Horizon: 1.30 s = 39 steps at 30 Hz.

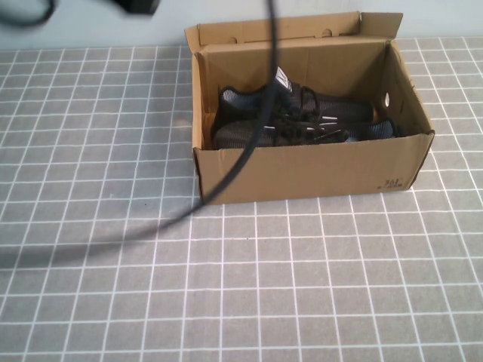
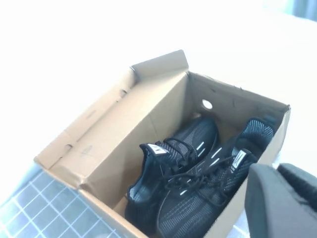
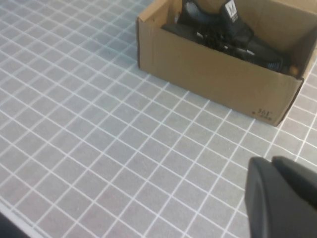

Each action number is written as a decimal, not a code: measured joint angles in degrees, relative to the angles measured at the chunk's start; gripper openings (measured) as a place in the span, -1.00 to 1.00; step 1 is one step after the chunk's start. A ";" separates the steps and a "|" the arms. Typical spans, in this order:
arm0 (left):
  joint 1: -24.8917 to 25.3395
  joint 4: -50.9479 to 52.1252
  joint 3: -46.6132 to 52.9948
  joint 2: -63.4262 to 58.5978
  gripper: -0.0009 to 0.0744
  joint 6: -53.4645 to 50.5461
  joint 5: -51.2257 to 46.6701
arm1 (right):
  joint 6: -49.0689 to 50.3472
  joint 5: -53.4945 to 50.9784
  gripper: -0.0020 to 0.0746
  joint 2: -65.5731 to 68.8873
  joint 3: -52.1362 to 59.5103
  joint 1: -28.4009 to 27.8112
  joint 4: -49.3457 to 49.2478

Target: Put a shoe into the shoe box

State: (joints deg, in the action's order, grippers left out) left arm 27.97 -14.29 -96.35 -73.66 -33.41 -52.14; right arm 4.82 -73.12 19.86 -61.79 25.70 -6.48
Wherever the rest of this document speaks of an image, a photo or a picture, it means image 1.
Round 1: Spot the black knit sneaker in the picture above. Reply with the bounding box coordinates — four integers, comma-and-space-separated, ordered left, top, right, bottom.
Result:
213, 115, 401, 151
217, 66, 375, 127

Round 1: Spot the brown cardboard shoe box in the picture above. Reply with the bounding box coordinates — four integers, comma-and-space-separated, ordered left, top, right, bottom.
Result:
183, 11, 435, 207

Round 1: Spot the grey white-grid tablecloth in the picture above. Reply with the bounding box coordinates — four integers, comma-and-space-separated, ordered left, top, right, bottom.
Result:
0, 35, 483, 362

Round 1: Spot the black camera cable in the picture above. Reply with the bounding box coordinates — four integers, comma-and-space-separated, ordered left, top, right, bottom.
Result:
0, 0, 281, 271

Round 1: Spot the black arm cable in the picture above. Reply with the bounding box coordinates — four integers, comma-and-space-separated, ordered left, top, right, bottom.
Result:
0, 0, 54, 28

